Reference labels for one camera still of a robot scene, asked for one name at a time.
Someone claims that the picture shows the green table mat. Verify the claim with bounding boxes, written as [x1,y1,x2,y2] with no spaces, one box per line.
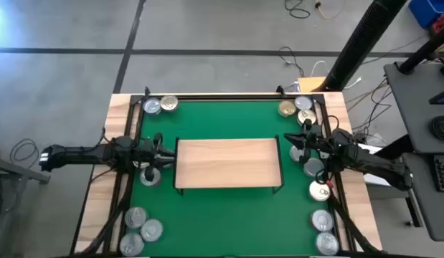
[130,100,340,257]

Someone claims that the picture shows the black tablet screen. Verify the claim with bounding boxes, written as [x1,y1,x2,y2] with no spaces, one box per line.
[428,87,444,105]

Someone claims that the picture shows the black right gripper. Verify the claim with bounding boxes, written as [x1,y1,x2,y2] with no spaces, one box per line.
[284,123,334,161]

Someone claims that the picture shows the black floor cable with plug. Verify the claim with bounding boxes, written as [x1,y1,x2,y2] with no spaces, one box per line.
[278,45,305,78]

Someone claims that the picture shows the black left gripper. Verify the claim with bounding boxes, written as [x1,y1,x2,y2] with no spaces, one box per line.
[134,132,176,170]

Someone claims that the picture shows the white-lid blue-label can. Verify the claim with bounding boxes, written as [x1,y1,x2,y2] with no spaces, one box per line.
[308,180,331,202]

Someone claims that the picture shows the red box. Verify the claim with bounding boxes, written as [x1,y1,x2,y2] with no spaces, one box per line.
[431,16,444,35]

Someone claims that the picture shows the clear plastic bag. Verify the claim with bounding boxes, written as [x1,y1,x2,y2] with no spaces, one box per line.
[364,132,387,148]

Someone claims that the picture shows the grey stand leg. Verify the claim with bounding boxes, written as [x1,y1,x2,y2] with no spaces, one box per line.
[0,145,52,252]

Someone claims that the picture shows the black corrugated column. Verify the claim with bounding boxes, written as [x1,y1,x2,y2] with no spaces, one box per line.
[321,0,409,92]

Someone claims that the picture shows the coiled black cable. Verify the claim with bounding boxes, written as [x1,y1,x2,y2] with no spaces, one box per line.
[430,115,444,143]

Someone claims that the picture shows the blue plastic bin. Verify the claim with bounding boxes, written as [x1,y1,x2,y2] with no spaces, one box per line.
[407,0,444,29]

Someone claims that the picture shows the green albacore tuna can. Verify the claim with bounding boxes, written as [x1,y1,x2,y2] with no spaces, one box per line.
[297,109,318,127]

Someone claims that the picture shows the black cable loop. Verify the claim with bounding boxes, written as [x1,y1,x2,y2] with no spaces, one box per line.
[9,138,40,171]

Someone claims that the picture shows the cardboard box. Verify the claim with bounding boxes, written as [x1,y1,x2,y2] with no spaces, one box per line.
[297,76,329,93]

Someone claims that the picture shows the black rig strut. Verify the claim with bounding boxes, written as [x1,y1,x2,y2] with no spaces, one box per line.
[327,193,382,254]
[72,168,131,256]

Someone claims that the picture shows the gold-lid seafood can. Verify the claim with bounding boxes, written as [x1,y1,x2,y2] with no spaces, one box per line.
[278,100,297,118]
[159,94,179,113]

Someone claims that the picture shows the black floor cable bundle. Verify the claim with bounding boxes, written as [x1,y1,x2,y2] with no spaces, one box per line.
[345,77,395,132]

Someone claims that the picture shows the yellow floor cable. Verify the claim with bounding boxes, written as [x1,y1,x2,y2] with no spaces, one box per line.
[314,0,348,21]

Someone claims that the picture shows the black table frame rails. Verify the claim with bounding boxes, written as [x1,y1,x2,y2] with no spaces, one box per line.
[113,92,348,258]

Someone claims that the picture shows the white paper sheet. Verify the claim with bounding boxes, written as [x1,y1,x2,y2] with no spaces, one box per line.
[357,142,395,187]

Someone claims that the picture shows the black desk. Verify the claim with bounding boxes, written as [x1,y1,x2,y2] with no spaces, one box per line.
[382,60,444,242]

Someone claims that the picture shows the white floor cable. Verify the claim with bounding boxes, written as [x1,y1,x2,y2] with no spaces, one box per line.
[310,59,362,90]

